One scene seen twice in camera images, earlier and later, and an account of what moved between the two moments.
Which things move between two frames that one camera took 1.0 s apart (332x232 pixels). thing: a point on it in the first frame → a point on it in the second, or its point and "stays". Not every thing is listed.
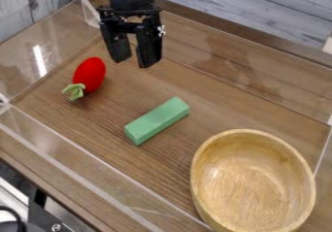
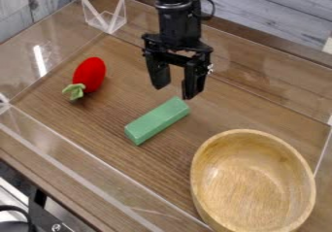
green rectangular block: (153, 122) stays
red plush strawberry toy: (88, 76) stays
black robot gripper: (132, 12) → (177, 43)
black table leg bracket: (41, 220) stays
